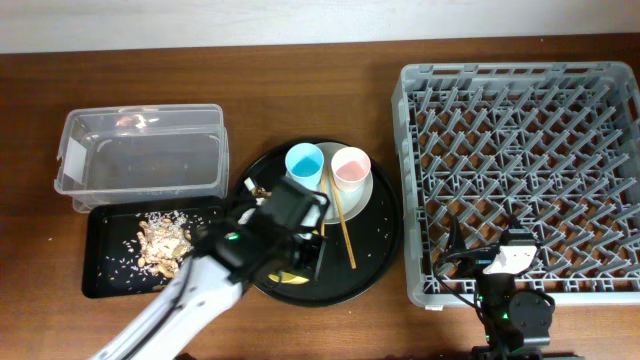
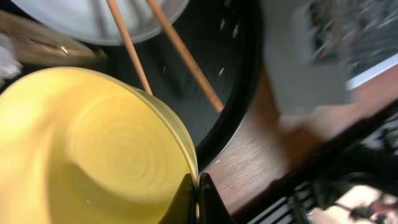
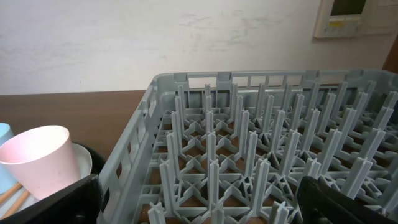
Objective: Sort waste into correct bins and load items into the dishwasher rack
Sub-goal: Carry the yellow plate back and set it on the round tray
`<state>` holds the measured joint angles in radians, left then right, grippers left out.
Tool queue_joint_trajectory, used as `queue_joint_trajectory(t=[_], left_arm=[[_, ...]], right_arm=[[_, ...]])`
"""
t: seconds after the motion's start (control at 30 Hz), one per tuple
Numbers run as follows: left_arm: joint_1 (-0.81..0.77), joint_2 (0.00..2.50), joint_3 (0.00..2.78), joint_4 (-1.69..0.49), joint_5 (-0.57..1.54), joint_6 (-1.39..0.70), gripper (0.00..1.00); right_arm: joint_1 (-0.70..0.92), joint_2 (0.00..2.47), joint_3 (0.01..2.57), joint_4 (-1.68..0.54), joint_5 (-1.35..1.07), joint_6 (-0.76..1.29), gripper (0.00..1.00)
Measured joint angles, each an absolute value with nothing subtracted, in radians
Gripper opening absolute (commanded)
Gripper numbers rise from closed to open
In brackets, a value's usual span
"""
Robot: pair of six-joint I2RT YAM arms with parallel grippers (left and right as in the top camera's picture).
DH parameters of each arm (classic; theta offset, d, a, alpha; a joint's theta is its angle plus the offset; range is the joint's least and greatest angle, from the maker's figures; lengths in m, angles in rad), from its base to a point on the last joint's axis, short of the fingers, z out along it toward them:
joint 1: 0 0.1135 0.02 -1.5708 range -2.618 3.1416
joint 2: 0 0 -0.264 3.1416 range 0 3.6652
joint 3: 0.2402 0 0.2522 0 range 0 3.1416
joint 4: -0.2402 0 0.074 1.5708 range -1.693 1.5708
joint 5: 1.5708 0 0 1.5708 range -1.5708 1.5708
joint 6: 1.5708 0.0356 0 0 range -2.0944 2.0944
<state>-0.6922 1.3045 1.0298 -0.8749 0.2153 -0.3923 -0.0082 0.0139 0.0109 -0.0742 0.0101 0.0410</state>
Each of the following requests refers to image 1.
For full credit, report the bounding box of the black rectangular tray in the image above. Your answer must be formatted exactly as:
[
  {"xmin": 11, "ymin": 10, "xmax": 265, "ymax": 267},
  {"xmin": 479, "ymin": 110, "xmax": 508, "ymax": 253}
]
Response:
[{"xmin": 81, "ymin": 196, "xmax": 226, "ymax": 299}]

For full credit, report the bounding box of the left wooden chopstick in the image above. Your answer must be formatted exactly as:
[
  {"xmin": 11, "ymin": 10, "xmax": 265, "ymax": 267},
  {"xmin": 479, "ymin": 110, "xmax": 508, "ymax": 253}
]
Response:
[{"xmin": 320, "ymin": 166, "xmax": 326, "ymax": 237}]

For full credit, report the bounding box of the grey dishwasher rack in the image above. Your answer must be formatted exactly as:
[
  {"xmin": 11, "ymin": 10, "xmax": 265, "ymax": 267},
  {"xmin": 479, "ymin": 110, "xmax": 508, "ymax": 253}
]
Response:
[{"xmin": 391, "ymin": 62, "xmax": 639, "ymax": 309}]

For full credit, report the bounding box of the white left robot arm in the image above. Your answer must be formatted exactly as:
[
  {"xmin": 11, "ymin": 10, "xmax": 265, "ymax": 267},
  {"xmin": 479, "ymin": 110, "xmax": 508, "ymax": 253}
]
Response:
[{"xmin": 92, "ymin": 212, "xmax": 324, "ymax": 359}]

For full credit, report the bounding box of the pink plastic cup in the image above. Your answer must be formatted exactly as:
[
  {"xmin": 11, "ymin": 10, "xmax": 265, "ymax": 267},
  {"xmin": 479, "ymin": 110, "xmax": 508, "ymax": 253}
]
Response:
[{"xmin": 330, "ymin": 147, "xmax": 371, "ymax": 192}]

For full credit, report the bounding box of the blue plastic cup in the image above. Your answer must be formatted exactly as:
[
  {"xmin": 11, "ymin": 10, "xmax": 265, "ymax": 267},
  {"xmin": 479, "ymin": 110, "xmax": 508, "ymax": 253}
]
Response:
[{"xmin": 285, "ymin": 143, "xmax": 324, "ymax": 190}]

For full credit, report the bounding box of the round black serving tray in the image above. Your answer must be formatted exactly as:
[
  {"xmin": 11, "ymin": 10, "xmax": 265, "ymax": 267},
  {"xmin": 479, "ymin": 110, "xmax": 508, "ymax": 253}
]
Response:
[{"xmin": 228, "ymin": 138, "xmax": 403, "ymax": 307}]

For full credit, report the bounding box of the clear plastic waste bin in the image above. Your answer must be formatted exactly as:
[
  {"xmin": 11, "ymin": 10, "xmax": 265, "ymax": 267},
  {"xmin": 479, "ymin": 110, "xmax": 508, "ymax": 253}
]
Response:
[{"xmin": 54, "ymin": 104, "xmax": 230, "ymax": 213}]

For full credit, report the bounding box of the gold foil wrapper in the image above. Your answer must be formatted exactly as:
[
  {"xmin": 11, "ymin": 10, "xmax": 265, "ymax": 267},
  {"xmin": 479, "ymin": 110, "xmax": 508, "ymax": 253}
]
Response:
[{"xmin": 244, "ymin": 178, "xmax": 271, "ymax": 198}]

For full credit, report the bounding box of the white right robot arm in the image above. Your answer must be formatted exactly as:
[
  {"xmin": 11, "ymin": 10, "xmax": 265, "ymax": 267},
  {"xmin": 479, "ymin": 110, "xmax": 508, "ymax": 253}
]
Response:
[{"xmin": 438, "ymin": 215, "xmax": 555, "ymax": 360}]

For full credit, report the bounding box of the grey round plate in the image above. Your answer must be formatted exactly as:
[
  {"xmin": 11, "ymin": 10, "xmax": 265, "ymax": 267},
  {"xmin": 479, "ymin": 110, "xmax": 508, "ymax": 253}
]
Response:
[{"xmin": 313, "ymin": 142, "xmax": 373, "ymax": 224}]

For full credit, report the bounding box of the food scraps and rice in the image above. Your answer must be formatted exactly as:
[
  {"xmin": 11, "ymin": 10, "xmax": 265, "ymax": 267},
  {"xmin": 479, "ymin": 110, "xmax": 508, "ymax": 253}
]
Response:
[{"xmin": 99, "ymin": 209, "xmax": 221, "ymax": 292}]

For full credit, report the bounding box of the yellow bowl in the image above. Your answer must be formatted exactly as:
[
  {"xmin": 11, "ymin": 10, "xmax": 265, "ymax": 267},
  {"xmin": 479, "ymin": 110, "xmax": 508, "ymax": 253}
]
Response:
[{"xmin": 268, "ymin": 272, "xmax": 309, "ymax": 285}]

